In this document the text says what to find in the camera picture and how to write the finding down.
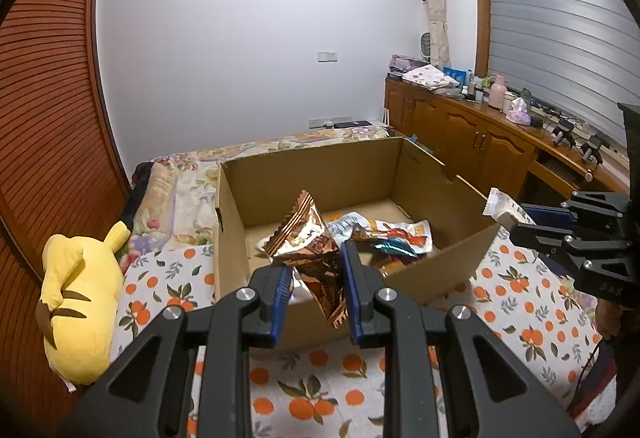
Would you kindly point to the white power strip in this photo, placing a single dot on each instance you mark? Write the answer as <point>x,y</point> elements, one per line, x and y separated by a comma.
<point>321,123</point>
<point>545,111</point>

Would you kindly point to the folded floral cloth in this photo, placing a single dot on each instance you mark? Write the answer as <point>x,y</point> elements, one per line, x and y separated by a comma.
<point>430,77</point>

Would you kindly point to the silver orange-print snack packet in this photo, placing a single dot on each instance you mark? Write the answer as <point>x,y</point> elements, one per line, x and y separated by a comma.
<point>345,225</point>

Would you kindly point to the person's right forearm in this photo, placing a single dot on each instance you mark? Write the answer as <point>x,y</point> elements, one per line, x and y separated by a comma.
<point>602,383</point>

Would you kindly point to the pink thermos bottle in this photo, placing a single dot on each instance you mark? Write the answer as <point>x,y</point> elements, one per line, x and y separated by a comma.
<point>496,93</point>

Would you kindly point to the person's right hand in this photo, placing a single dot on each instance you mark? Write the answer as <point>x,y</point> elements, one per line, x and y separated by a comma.
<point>607,318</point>

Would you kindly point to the wooden cabinet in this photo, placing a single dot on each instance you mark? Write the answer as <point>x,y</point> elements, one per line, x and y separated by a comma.
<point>460,128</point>

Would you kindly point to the grey window blind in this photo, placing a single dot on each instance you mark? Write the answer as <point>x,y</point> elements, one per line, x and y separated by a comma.
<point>550,18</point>

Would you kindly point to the blue snack packet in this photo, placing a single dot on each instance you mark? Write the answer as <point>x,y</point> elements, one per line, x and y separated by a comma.
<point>390,249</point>

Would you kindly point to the small black gadget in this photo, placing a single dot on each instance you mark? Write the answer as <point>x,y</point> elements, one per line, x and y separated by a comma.
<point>594,151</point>
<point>564,133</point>

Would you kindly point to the white snack packet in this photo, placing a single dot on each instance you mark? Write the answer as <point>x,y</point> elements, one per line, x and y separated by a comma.
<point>502,205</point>

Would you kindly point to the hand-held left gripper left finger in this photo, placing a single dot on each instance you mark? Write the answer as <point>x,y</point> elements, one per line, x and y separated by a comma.
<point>282,298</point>

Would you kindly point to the floral quilt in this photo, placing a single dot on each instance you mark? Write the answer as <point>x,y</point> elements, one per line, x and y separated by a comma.
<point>170,198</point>

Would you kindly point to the blue pack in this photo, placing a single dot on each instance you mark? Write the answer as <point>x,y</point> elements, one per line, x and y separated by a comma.
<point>455,75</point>

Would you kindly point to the pink tissue pack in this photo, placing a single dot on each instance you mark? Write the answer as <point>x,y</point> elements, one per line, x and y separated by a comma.
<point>518,113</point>

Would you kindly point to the dark cloth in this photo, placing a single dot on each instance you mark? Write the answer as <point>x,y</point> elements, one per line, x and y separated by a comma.
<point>141,171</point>

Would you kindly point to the folded purple cloth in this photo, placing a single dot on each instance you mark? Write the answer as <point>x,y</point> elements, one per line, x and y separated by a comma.
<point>402,63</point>

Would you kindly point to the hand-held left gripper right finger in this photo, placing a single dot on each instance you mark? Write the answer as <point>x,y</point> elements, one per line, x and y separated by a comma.
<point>350,288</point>

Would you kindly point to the cardboard box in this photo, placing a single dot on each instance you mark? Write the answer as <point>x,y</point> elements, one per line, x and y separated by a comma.
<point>310,173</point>

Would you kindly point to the white wall socket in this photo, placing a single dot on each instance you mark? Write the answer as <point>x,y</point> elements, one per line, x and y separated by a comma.
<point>327,56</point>

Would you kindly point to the brown snack packet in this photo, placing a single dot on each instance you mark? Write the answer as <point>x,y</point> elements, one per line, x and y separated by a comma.
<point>310,243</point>

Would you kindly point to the orange-print bedsheet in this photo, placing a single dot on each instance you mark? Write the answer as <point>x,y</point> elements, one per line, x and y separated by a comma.
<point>320,398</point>

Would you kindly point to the yellow plush toy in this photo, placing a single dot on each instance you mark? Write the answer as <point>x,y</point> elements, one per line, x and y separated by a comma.
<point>80,308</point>

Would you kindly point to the wooden louvred wardrobe door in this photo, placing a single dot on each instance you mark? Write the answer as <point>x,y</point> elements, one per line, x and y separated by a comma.
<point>45,93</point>

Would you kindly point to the flat black box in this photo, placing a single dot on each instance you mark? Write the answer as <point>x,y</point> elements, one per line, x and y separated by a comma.
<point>352,123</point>

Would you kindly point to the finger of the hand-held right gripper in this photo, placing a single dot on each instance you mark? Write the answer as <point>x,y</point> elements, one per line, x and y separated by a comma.
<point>545,240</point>
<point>547,214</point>

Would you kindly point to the small white fan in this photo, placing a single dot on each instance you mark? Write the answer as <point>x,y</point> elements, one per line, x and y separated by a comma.
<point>426,43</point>

